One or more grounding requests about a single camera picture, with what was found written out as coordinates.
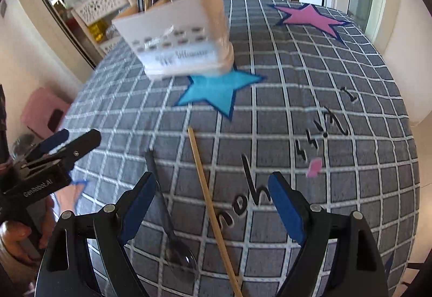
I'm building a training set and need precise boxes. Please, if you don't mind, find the beige plastic utensil holder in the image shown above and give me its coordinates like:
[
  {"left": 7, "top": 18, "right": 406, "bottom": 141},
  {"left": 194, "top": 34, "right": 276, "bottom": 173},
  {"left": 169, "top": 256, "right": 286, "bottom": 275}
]
[{"left": 113, "top": 0, "right": 234, "bottom": 81}]

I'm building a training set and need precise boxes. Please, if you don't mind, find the person's left hand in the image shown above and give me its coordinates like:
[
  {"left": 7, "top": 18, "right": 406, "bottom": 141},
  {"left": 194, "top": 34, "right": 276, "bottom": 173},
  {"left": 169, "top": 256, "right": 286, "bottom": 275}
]
[{"left": 1, "top": 196, "right": 56, "bottom": 266}]

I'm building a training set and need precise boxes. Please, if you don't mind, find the grey checked star tablecloth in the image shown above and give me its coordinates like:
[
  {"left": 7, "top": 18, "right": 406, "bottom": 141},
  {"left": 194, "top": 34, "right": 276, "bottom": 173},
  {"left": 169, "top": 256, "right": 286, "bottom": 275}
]
[{"left": 63, "top": 0, "right": 420, "bottom": 296}]

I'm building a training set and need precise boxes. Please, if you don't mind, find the pink plastic stool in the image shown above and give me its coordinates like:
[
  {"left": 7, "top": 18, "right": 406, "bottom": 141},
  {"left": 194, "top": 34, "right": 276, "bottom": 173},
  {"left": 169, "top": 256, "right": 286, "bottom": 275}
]
[{"left": 21, "top": 87, "right": 70, "bottom": 139}]

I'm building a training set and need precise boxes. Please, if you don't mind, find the beige perforated storage rack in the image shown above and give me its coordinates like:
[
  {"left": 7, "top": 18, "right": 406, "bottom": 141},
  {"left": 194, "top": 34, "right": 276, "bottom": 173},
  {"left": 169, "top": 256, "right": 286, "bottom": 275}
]
[{"left": 72, "top": 0, "right": 137, "bottom": 57}]

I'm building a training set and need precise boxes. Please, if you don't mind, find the plain wooden chopstick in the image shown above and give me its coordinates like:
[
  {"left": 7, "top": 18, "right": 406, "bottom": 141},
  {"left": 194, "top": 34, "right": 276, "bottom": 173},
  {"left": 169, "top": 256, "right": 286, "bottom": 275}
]
[{"left": 187, "top": 126, "right": 242, "bottom": 297}]

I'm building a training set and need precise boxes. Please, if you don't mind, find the black handled spoon slim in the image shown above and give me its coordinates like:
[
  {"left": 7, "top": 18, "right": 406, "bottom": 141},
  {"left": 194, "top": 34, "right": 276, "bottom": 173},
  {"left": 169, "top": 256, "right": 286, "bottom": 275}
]
[{"left": 145, "top": 149, "right": 198, "bottom": 282}]

